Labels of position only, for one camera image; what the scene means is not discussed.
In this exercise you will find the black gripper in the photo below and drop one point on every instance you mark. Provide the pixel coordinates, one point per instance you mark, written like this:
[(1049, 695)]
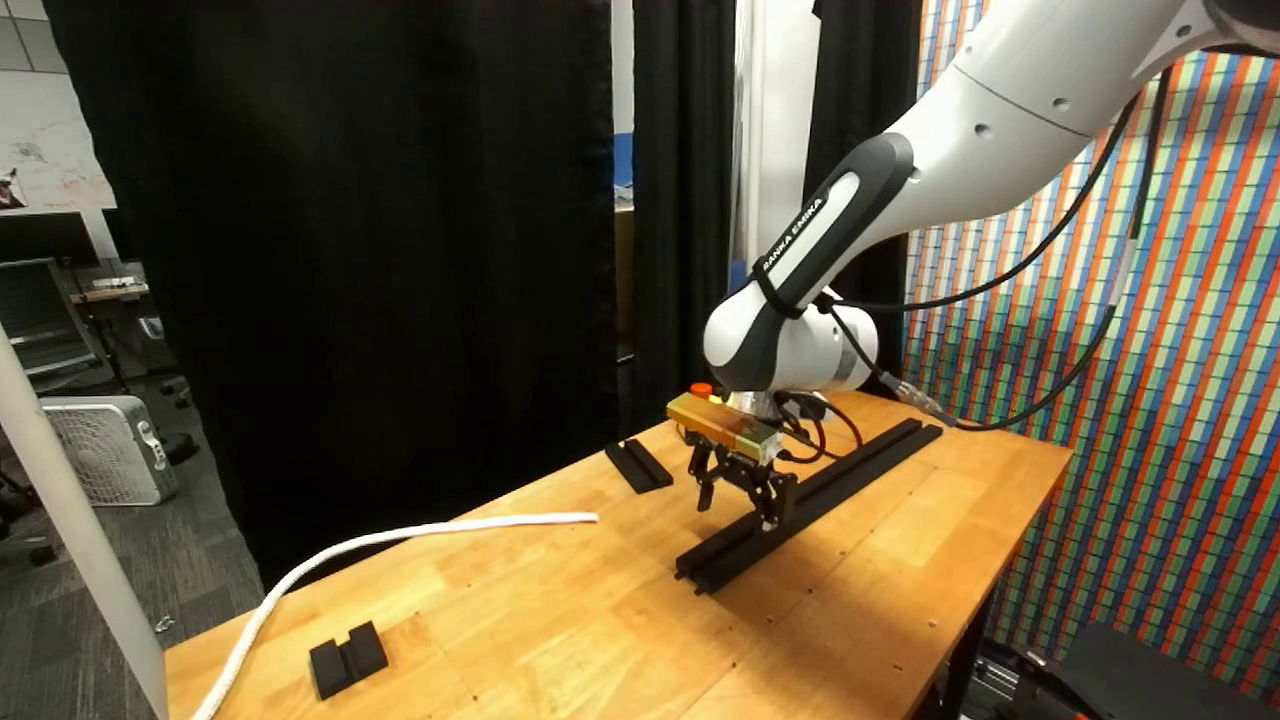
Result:
[(737, 469)]

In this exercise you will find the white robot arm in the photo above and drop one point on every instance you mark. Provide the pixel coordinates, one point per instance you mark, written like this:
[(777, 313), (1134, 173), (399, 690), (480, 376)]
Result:
[(1040, 94)]

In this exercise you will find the black curtain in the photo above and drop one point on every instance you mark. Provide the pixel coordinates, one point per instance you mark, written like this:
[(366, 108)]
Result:
[(344, 240), (683, 200), (853, 81)]

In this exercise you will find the small black slotted block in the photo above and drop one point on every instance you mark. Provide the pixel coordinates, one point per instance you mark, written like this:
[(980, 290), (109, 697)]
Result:
[(350, 663)]

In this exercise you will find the multicolour patterned backdrop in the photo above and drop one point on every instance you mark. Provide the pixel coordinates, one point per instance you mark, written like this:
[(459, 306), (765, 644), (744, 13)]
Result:
[(1173, 533)]

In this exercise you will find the black case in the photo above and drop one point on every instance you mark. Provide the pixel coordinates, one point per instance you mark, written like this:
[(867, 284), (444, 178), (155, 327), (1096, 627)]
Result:
[(1163, 681)]

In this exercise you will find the grey perforated box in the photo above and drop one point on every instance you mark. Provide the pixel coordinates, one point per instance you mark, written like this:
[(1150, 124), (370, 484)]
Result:
[(107, 453)]

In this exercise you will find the white metal pole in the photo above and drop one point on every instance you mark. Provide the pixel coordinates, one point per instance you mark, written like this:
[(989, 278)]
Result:
[(83, 544)]

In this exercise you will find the dark monitor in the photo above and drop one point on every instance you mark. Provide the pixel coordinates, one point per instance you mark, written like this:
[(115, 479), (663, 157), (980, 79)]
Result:
[(42, 323)]

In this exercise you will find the white vertical post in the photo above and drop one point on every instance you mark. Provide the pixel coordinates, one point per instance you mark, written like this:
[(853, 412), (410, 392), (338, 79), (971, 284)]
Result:
[(775, 133)]

